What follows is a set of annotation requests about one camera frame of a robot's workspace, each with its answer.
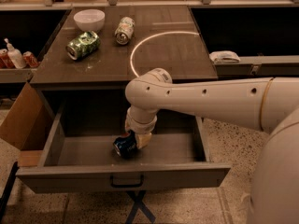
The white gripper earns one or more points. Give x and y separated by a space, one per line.
140 125

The blue pepsi can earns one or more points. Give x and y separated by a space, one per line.
125 146

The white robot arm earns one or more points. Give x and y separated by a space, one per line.
267 104

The grey open drawer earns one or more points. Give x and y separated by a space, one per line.
79 154

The grey counter cabinet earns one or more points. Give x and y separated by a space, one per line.
164 36

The crushed green soda can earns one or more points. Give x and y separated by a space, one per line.
83 45

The pale green soda can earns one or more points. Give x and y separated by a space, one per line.
125 30

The red soda can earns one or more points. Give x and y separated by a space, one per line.
30 59

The red can at edge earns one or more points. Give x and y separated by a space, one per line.
5 61

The brown cardboard box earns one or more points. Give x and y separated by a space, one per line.
28 122

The folded white cloth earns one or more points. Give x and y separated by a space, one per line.
224 56

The white bowl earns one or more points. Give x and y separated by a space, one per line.
90 20

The white pump bottle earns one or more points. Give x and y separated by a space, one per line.
15 55

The black drawer handle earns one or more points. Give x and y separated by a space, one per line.
126 183

